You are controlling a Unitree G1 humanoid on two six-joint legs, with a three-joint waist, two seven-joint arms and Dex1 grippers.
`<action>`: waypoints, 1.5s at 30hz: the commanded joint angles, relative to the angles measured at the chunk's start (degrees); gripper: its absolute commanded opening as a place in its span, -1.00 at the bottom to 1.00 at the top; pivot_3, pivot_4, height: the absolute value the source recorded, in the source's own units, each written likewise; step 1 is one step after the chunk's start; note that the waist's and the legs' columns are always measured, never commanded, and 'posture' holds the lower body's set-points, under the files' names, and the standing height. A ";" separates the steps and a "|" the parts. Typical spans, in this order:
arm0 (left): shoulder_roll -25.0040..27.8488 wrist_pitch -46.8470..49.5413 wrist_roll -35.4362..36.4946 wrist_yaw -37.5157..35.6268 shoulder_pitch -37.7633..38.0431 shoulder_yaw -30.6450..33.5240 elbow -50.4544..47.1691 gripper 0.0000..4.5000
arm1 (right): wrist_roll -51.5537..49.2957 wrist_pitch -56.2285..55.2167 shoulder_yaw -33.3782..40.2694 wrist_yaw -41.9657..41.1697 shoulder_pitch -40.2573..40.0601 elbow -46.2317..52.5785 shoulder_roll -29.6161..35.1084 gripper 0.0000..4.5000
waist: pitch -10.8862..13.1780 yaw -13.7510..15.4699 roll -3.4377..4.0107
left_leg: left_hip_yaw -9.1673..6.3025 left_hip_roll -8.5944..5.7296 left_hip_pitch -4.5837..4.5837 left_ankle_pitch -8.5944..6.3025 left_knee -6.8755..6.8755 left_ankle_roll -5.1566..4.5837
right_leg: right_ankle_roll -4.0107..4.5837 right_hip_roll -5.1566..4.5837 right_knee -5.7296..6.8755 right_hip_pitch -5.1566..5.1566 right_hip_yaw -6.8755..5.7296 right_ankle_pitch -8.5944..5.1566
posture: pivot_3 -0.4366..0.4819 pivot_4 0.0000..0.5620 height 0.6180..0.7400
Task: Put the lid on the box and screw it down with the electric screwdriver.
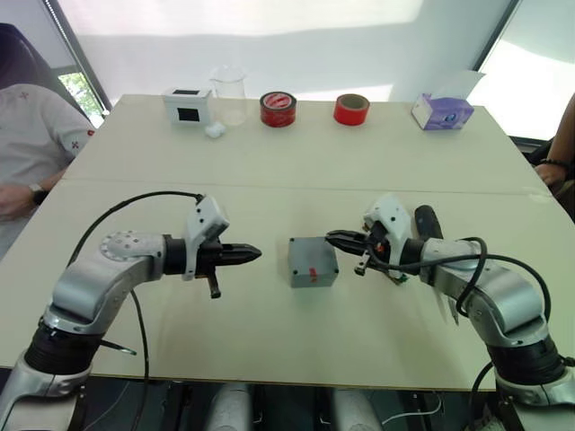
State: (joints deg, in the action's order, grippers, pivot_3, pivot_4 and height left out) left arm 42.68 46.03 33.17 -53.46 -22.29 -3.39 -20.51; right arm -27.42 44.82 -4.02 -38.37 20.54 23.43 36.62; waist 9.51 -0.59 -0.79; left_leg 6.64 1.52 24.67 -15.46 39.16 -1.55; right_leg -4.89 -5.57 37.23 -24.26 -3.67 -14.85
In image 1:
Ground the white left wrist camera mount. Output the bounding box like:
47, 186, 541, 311
181, 194, 231, 282

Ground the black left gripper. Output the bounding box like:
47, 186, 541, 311
195, 240, 263, 300

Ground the bystander hand with bracelet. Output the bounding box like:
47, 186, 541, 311
535, 162, 568, 186

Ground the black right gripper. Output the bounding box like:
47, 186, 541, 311
325, 222, 393, 277

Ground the black stick with green tip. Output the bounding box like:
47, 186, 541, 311
98, 339, 138, 356

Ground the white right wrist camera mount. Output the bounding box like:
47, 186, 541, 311
362, 193, 412, 285

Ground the bystander hand with watch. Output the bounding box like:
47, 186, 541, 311
0, 182, 36, 222

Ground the plain red tape roll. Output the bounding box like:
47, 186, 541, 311
332, 92, 371, 128

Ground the thin white cable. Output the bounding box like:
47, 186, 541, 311
381, 393, 444, 426

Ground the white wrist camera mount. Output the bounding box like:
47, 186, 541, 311
362, 193, 412, 285
181, 194, 231, 282

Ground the person in white shirt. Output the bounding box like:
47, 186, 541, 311
0, 83, 98, 261

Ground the black wristwatch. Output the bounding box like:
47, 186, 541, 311
27, 181, 49, 207

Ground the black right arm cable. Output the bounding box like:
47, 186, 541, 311
455, 236, 554, 408

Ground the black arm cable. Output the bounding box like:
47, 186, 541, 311
66, 189, 206, 383
455, 236, 554, 408

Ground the grey plastic box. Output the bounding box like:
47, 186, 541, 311
287, 236, 341, 289

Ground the bystander forearm with bracelet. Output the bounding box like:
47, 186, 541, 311
550, 92, 575, 172

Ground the red printed tape roll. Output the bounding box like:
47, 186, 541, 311
259, 91, 299, 129

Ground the white box with black window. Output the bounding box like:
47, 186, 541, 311
162, 87, 213, 129

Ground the clear glass beaker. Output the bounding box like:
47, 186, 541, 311
208, 65, 249, 128

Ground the purple tissue box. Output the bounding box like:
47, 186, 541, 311
410, 92, 476, 132

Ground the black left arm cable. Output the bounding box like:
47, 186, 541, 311
66, 189, 206, 383

